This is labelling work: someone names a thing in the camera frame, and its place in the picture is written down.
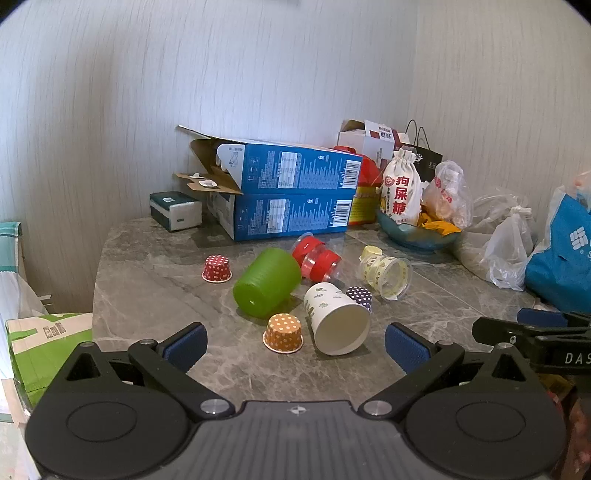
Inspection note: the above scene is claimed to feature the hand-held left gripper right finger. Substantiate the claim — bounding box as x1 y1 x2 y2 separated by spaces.
360 322 539 420

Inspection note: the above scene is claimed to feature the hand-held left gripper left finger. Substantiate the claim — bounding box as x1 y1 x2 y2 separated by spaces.
65 322 234 420

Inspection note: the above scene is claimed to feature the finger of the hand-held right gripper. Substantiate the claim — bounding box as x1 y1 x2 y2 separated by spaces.
472 316 591 348
517 308 591 328

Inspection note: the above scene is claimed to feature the white cactus print paper cup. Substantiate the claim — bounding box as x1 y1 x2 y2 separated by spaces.
303 282 371 356

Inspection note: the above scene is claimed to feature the dark blue dotted paper cup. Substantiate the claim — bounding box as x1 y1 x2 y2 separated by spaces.
346 286 374 315

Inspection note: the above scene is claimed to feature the clear yellow print plastic cup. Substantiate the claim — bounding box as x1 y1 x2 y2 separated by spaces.
359 255 413 302

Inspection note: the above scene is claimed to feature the red dotted small paper cup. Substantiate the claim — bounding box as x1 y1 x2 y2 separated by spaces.
202 255 233 284

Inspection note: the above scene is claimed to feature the orange dotted small paper cup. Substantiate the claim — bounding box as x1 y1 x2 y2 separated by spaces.
263 313 304 354

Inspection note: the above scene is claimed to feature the green plastic cup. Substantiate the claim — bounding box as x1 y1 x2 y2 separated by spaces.
233 248 302 318

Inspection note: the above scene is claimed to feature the red clear plastic cup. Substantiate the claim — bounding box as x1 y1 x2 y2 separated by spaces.
300 248 343 282
291 233 327 267

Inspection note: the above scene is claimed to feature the blue shopping bag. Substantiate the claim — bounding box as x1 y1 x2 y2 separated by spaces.
525 172 591 315

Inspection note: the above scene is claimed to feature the clear plastic bag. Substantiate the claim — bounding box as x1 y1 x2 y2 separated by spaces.
455 186 540 291

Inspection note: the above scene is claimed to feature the blue ceramic bowl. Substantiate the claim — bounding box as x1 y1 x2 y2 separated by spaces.
376 208 463 252

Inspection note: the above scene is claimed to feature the orange wrapper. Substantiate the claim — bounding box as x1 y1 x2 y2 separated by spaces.
417 210 462 235

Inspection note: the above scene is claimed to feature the green tissue pack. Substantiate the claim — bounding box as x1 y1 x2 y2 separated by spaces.
149 191 204 232

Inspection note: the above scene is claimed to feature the green and white sack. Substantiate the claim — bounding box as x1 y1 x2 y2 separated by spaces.
4 312 96 409

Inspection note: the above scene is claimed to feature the clear snack bag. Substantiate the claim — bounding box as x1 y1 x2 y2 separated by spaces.
421 160 473 230

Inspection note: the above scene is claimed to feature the closed blue carton box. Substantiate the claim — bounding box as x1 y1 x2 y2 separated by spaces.
174 172 356 242

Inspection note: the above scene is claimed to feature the white plastic bag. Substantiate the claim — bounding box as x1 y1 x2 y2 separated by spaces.
0 271 49 326

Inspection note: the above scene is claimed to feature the black paper bag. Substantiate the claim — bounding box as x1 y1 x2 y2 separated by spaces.
405 119 444 186

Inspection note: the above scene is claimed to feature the open blue carton box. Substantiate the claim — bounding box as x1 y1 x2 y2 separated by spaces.
178 124 365 195

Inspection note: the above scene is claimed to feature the green striped cloth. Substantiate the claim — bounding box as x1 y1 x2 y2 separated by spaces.
0 221 25 278

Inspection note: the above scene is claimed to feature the white and red box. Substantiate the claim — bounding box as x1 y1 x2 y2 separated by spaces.
336 119 412 163

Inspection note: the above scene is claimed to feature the white drawstring pouch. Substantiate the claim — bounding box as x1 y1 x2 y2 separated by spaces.
379 147 424 227

